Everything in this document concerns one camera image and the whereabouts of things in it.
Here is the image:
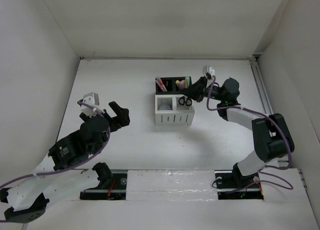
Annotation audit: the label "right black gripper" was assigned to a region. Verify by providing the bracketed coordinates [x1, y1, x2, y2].
[180, 76, 226, 102]

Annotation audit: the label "green highlighter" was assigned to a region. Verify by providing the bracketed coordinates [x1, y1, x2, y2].
[184, 77, 191, 89]

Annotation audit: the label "pink highlighter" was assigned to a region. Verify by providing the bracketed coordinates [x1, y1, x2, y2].
[176, 80, 185, 90]

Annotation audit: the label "black handled scissors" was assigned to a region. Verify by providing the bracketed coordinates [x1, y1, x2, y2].
[178, 96, 193, 107]

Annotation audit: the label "yellow highlighter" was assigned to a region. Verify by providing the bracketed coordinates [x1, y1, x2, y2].
[175, 82, 180, 90]

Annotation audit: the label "clear jar of clips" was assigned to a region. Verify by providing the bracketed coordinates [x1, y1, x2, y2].
[159, 105, 172, 111]

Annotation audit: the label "orange pen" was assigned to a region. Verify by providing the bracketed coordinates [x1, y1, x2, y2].
[159, 78, 167, 92]

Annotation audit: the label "pink red pen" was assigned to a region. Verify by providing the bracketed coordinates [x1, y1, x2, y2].
[155, 79, 165, 92]

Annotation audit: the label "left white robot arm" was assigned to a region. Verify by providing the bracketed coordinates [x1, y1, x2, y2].
[0, 97, 130, 224]

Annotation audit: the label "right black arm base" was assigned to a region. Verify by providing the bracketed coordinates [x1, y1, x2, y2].
[212, 170, 264, 200]

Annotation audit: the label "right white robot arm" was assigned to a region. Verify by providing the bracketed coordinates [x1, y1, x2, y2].
[180, 77, 295, 187]

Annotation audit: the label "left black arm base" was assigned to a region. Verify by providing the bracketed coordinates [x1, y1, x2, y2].
[79, 162, 128, 200]

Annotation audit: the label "black two-slot pen holder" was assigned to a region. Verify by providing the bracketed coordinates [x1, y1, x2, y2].
[155, 77, 192, 95]

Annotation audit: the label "white two-slot pen holder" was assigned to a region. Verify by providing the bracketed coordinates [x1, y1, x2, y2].
[155, 94, 195, 126]

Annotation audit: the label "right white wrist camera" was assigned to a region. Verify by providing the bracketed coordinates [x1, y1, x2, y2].
[202, 65, 215, 80]

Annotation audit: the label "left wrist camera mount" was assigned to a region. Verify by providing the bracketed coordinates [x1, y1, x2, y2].
[77, 92, 100, 117]

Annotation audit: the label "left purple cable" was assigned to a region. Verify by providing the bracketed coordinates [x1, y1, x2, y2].
[0, 101, 112, 222]

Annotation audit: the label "purple cable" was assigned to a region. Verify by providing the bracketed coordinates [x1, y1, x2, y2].
[206, 76, 295, 193]
[0, 101, 112, 222]

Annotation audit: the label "aluminium rail right side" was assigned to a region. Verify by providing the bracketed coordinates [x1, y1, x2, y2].
[250, 55, 273, 114]

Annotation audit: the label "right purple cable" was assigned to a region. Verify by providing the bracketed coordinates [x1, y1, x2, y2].
[206, 76, 295, 193]

